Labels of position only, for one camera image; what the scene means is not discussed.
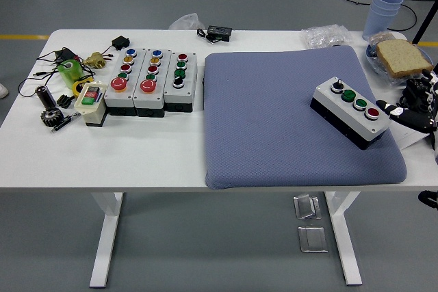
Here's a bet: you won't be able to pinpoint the black slanted pole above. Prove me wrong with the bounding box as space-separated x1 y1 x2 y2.
412 0 438 45

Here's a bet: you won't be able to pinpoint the black mesh bundle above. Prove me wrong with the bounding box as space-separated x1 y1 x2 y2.
398 79 432 110

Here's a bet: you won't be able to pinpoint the clear plastic bag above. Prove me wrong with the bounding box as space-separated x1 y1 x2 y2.
168 13 200 31

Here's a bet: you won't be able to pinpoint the black metal gear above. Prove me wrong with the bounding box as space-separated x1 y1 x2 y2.
40 107 64 129

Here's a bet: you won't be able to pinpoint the black pen-shaped tool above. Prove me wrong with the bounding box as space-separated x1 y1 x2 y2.
50 111 82 135

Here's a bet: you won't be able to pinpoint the closed metal floor hatch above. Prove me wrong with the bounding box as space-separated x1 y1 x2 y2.
297 226 329 254

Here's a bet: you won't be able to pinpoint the stacked light blue cups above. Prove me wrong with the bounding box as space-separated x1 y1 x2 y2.
362 0 404 42

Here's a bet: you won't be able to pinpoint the brass valve fitting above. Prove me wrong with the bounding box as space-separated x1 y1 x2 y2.
83 51 107 70

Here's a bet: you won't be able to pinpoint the four-button grey control box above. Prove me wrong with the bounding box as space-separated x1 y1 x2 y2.
163 51 199 114
309 76 391 151

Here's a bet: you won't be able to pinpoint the white table leg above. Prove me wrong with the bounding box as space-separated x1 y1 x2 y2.
89 191 125 289
324 191 363 286

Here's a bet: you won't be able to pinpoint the slice of bread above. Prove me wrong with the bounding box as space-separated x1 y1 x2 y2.
375 39 435 79

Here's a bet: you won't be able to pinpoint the black charger with red wires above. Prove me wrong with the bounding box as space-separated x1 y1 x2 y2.
54 47 79 64

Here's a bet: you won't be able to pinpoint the small black servo block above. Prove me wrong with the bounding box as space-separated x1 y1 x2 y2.
112 35 129 52

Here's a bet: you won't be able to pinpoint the white wall switch plate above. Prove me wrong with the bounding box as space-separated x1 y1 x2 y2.
389 119 430 151

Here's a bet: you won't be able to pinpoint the clear plastic food container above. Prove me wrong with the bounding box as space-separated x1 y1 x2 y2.
368 31 398 47

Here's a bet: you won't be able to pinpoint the five-button box with emergency stop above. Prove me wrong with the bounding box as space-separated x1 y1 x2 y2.
132 48 172 118
103 48 146 117

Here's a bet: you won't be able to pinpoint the crinkled clear plastic packet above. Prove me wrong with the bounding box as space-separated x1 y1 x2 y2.
300 24 353 49

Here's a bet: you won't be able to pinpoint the yellow tape roll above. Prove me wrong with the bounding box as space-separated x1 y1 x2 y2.
71 79 92 98

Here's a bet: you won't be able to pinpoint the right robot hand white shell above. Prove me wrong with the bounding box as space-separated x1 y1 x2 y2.
376 69 438 134

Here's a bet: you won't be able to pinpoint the black digital meter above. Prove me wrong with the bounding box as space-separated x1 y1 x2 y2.
196 25 233 44

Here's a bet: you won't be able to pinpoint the green translucent tape roll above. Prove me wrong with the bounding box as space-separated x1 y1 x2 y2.
57 59 85 90

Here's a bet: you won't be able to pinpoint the thin black cable with jack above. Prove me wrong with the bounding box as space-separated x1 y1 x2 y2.
17 51 97 98

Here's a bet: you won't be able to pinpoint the open metal floor hatch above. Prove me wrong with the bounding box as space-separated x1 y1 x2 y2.
293 194 322 220

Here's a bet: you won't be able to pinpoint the small cream switch box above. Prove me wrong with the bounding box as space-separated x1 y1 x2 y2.
74 81 110 128

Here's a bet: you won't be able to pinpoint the blue plate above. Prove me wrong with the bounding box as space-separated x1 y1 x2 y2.
365 44 435 79

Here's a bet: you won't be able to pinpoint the blue-grey quilted cushion mat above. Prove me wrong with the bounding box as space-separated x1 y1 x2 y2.
203 44 408 191

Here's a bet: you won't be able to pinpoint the black cylinder part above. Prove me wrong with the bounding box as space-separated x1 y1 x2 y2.
35 85 57 110

